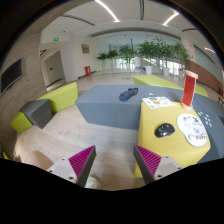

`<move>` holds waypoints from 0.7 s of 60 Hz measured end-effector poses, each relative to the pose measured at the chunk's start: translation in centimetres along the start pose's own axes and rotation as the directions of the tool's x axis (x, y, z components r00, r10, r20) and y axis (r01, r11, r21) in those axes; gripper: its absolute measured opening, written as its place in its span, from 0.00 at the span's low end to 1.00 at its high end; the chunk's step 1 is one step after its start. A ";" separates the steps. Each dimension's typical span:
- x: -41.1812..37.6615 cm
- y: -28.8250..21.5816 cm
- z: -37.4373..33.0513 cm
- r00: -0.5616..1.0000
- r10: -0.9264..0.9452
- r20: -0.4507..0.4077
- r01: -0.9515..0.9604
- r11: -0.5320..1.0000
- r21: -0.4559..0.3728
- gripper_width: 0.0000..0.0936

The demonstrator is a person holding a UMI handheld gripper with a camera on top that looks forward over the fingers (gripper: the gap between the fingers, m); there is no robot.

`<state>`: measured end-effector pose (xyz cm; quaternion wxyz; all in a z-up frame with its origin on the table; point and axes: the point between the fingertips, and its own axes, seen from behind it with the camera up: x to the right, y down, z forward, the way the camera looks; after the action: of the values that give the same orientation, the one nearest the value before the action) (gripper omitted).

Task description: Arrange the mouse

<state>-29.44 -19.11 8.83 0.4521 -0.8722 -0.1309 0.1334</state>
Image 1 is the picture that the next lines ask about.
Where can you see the potted plant far left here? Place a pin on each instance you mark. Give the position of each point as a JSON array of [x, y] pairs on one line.
[[103, 58]]

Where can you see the white patterned mouse pad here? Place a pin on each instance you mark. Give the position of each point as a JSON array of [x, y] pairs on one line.
[[193, 129]]

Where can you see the yellow-green table cover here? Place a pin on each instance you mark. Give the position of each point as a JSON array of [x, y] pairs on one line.
[[175, 145]]

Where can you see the large grey upholstered bench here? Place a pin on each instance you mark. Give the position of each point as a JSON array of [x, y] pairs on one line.
[[101, 105]]

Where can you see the black computer mouse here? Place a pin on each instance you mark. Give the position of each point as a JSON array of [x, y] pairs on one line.
[[164, 130]]

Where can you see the black wall television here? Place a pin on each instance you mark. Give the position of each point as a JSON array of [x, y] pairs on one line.
[[11, 74]]

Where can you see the red fire extinguisher box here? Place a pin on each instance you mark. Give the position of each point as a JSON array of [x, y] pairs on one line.
[[87, 70]]

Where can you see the far lime green bench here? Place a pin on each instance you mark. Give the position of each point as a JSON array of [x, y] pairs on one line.
[[158, 83]]

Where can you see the framed wall plaque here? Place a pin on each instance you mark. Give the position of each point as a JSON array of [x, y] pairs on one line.
[[85, 48]]

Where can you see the colourful printed leaflet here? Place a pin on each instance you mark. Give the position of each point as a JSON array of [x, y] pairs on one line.
[[157, 102]]

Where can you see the folded blue umbrella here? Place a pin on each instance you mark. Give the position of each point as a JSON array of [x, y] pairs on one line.
[[124, 96]]

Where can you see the potted plant middle left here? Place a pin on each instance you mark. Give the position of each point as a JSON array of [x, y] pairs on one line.
[[127, 53]]

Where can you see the lime green bench seat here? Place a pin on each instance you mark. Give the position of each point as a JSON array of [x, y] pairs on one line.
[[60, 99]]

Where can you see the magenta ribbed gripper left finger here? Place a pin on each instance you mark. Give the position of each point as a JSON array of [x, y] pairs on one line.
[[75, 169]]

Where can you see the potted plant white pot centre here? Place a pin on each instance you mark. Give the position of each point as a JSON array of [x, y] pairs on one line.
[[148, 51]]

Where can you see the potted plant white pot right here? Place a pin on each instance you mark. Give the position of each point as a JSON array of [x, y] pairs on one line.
[[165, 52]]

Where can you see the potted plant white pot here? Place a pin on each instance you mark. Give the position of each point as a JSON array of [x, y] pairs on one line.
[[165, 52], [148, 51]]

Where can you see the dark grey cube seat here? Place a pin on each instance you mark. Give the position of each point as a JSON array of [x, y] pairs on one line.
[[38, 112]]

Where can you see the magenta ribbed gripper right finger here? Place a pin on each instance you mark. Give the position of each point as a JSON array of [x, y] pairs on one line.
[[153, 166]]

